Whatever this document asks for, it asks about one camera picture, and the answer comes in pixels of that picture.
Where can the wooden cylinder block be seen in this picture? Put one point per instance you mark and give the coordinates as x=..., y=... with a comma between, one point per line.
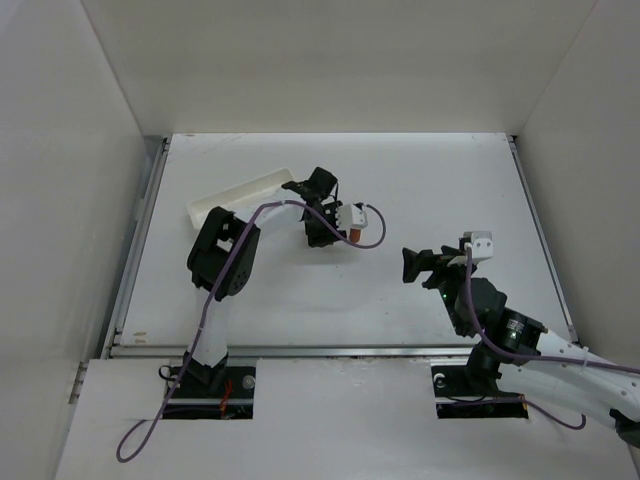
x=355, y=235

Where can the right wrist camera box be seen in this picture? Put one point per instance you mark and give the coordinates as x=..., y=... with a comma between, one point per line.
x=480, y=243

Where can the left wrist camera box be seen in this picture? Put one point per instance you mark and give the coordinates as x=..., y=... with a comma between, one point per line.
x=351, y=217

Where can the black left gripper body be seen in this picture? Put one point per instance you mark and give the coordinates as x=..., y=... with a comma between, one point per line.
x=316, y=228

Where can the aluminium front rail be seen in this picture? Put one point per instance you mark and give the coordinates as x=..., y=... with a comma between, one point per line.
x=118, y=351

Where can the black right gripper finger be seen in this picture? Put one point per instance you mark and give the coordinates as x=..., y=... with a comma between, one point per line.
x=415, y=263
x=451, y=255

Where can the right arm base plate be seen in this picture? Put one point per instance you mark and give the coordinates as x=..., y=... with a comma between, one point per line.
x=457, y=398

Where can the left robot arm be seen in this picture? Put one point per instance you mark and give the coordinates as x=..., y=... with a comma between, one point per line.
x=221, y=260

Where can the aluminium table rail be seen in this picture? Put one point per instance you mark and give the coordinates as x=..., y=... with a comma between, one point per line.
x=157, y=148
x=512, y=141

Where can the aluminium table rail right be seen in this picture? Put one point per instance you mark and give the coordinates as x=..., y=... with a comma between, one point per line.
x=512, y=141

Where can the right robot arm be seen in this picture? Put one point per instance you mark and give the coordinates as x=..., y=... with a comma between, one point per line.
x=517, y=355

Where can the aluminium table rail left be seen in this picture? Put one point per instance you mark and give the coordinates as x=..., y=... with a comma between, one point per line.
x=157, y=148

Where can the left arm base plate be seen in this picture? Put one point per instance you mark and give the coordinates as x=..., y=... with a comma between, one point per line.
x=232, y=398

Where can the white plastic tray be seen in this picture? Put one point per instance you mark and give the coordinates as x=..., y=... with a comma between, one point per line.
x=241, y=196

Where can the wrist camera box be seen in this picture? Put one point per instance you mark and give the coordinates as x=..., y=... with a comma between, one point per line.
x=351, y=217
x=480, y=243

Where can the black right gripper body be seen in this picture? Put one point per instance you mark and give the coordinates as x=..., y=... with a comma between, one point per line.
x=432, y=267

